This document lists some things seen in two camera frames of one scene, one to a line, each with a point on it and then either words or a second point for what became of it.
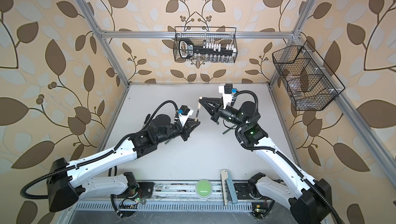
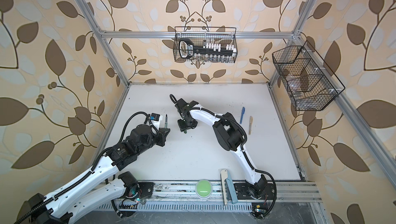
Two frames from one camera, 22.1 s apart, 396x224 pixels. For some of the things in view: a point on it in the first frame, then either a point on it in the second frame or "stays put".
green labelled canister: [186, 48] stays put
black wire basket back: [202, 44] stays put
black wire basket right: [310, 86] stays put
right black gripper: [211, 110] → [182, 127]
